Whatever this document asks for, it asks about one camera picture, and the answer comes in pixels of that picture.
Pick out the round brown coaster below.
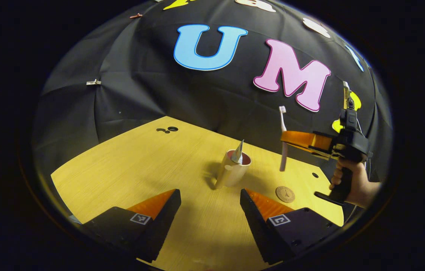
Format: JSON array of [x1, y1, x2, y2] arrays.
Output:
[[275, 186, 296, 204]]

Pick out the pale purple toothbrush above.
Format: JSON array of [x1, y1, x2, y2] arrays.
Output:
[[278, 106, 289, 172]]

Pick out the white toothpaste tube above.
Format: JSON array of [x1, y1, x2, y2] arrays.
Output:
[[231, 140, 244, 165]]

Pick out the beige cup with brown inside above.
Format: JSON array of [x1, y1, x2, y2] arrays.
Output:
[[214, 149, 252, 190]]

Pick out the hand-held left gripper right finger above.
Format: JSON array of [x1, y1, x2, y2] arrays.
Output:
[[240, 189, 343, 265]]

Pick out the black backdrop cloth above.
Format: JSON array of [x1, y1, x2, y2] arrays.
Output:
[[34, 0, 393, 189]]

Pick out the wooden desktop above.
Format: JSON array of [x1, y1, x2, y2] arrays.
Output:
[[51, 116, 345, 271]]

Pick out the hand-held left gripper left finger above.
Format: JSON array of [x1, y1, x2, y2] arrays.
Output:
[[81, 189, 182, 263]]

